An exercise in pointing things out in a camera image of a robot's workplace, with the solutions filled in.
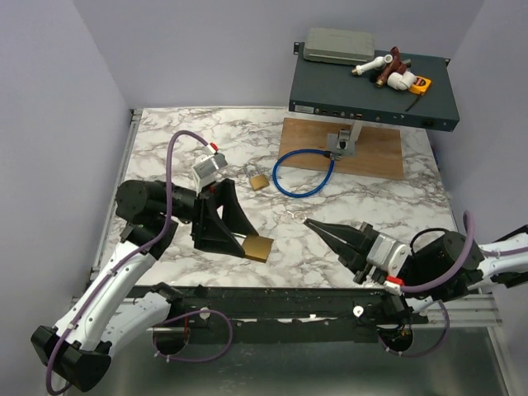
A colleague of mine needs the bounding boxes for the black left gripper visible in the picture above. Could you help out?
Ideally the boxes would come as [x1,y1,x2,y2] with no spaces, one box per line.
[162,178,258,255]

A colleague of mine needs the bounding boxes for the brass padlock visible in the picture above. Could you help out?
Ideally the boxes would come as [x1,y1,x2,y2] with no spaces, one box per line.
[243,163,269,191]
[234,233,273,262]

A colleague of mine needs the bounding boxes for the silver key with ring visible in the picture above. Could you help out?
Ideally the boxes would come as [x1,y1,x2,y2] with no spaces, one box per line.
[280,210,307,224]

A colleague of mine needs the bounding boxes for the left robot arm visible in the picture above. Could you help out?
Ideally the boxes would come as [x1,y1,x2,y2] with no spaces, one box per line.
[31,179,259,395]

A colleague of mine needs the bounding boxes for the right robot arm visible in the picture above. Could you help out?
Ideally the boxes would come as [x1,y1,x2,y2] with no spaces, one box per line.
[304,214,527,323]

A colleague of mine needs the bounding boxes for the white pipe elbow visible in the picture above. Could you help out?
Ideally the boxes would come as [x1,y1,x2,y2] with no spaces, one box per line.
[387,70,417,91]

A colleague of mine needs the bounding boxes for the wooden board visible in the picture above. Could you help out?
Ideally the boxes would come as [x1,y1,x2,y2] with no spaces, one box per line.
[278,117,404,180]

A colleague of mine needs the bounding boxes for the yellow tape measure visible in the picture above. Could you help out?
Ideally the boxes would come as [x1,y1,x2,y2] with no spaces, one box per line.
[408,76,432,96]

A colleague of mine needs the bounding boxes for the white pipe with brass end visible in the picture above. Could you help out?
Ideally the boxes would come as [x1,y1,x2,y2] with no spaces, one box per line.
[351,54,394,76]

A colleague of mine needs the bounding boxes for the brown pipe fitting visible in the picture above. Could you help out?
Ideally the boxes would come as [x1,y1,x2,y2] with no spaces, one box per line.
[375,46,408,87]

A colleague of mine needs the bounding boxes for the grey plastic case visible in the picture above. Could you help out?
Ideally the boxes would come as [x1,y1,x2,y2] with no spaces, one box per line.
[303,28,375,65]

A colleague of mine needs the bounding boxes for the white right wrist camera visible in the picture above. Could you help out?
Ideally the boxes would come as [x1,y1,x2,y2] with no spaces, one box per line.
[366,233,410,296]

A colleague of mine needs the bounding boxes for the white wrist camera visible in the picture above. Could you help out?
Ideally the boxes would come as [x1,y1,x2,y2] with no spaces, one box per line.
[366,233,410,296]
[191,142,228,193]

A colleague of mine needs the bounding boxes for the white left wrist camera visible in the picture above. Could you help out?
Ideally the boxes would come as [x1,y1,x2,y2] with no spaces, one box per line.
[191,142,228,193]

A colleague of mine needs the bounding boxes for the blue cable loop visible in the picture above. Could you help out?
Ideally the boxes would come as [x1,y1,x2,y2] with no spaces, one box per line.
[272,148,336,200]

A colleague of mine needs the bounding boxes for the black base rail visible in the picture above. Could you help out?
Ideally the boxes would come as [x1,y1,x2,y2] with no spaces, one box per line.
[128,284,428,345]

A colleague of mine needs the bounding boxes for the grey metal socket bracket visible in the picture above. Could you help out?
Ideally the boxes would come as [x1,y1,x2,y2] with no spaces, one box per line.
[327,129,356,161]

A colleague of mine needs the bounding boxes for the blue rack network switch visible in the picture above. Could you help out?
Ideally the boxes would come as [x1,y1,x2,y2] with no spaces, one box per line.
[289,42,460,132]

